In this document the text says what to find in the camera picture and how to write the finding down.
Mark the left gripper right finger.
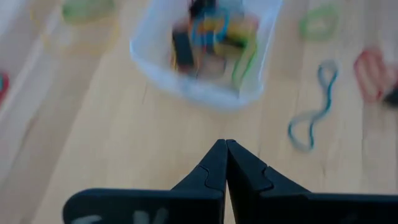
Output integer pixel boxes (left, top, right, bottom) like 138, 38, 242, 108
226, 138, 398, 224

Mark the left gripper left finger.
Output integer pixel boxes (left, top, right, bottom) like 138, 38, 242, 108
62, 138, 227, 224

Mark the teal rubber band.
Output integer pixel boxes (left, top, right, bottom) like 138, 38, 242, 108
287, 60, 340, 153

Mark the green rubber band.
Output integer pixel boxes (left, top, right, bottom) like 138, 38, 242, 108
230, 39, 259, 91
298, 3, 340, 42
61, 0, 116, 24

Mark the clear plastic bin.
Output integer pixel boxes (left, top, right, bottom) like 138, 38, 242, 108
129, 0, 284, 112

